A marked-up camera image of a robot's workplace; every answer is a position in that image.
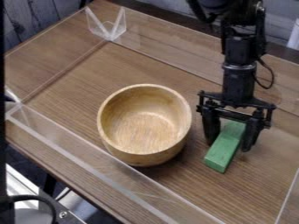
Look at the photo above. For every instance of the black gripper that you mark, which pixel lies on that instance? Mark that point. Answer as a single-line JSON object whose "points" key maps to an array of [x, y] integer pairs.
{"points": [[235, 104]]}

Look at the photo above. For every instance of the green rectangular block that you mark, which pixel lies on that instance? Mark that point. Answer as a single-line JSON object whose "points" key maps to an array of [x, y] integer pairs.
{"points": [[223, 148]]}

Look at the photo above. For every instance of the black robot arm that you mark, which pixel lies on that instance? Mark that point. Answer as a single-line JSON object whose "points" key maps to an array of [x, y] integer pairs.
{"points": [[243, 42]]}

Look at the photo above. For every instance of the brown wooden bowl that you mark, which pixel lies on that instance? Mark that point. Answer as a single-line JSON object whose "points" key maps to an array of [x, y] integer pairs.
{"points": [[143, 123]]}

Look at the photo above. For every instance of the clear acrylic front wall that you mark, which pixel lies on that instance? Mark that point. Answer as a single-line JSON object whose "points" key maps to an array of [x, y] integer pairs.
{"points": [[52, 126]]}

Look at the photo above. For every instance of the clear acrylic corner bracket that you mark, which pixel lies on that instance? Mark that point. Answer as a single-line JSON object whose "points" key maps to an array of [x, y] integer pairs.
{"points": [[107, 30]]}

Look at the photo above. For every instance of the grey metal base plate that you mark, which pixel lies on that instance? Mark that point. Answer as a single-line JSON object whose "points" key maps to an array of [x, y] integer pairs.
{"points": [[32, 211]]}

